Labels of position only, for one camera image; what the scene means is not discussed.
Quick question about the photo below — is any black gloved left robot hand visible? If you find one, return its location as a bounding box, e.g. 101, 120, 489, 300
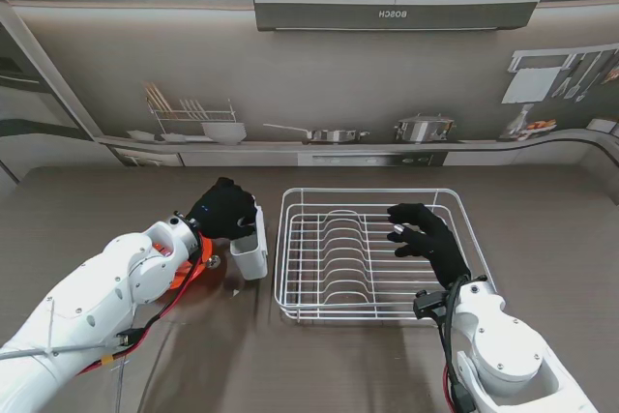
186, 177, 259, 243

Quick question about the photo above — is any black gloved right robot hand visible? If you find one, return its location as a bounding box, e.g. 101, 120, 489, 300
386, 203, 473, 288

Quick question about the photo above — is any white plastic utensil holder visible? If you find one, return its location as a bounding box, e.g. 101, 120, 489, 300
229, 199, 269, 281

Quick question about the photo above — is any orange plastic bowl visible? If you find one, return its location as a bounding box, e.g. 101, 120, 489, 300
166, 236, 214, 291

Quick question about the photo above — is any backdrop white counter bowl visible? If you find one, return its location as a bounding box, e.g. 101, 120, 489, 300
200, 121, 248, 146

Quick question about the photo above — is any backdrop dish rack with plates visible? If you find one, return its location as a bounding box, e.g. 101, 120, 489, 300
142, 82, 238, 136

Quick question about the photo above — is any backdrop steel saucepan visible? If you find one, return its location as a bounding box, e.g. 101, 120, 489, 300
262, 122, 371, 146

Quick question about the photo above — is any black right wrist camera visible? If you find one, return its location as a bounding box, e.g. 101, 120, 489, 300
413, 289, 446, 321

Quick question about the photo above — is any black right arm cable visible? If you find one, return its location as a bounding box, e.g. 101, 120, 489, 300
439, 277, 473, 413

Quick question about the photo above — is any red left arm cable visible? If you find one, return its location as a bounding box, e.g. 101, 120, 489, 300
76, 233, 209, 375

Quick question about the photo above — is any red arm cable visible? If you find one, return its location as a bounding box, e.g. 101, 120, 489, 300
442, 369, 457, 410
76, 233, 209, 375

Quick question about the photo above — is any white wire dish rack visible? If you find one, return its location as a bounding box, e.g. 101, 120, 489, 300
274, 187, 499, 324

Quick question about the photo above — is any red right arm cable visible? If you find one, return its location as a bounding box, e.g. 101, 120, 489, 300
442, 369, 457, 410

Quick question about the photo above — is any grey left arm cable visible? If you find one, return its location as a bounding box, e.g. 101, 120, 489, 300
0, 330, 141, 413

